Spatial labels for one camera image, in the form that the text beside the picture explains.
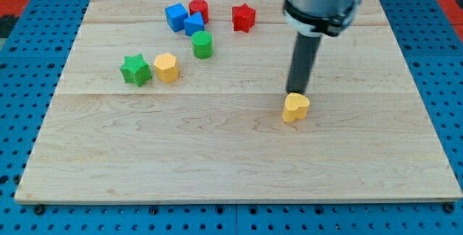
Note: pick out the yellow heart block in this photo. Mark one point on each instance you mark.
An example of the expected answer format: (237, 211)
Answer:
(295, 107)

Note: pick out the red cylinder block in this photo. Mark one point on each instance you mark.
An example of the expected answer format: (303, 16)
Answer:
(199, 6)

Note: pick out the blue cube block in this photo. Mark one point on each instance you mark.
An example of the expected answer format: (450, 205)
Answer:
(175, 16)

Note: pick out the yellow hexagon block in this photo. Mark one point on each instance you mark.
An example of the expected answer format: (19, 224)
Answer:
(166, 67)

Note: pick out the wooden board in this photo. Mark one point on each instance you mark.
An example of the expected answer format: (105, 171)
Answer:
(215, 135)

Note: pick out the red star block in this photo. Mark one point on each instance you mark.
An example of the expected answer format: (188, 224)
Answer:
(243, 18)

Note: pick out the blue triangle block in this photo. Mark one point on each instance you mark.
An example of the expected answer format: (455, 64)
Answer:
(193, 24)

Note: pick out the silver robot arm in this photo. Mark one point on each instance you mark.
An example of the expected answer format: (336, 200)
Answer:
(312, 19)

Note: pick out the green star block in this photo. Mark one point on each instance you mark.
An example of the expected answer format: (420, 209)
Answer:
(135, 70)

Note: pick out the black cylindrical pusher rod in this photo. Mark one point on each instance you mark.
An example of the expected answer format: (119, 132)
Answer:
(303, 58)

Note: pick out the green cylinder block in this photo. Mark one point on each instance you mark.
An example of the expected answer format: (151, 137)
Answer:
(202, 44)

